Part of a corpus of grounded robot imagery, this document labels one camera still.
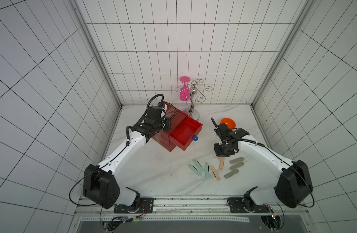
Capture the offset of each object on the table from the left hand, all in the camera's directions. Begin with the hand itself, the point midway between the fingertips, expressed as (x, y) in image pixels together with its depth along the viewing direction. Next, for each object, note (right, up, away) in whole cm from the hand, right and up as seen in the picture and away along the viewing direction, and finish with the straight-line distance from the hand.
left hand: (168, 124), depth 82 cm
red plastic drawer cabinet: (+4, +5, +3) cm, 7 cm away
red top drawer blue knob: (+10, -5, +7) cm, 13 cm away
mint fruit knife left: (+17, -29, +3) cm, 34 cm away
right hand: (+29, -16, +2) cm, 33 cm away
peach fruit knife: (+33, -23, +7) cm, 41 cm away
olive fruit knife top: (+44, -22, +5) cm, 49 cm away
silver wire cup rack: (+18, +6, +28) cm, 34 cm away
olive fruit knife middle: (+41, -26, +6) cm, 49 cm away
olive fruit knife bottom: (+40, -29, +3) cm, 50 cm away
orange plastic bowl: (+43, 0, +22) cm, 48 cm away
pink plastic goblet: (+10, +23, +19) cm, 31 cm away
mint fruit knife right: (+23, -27, +3) cm, 36 cm away
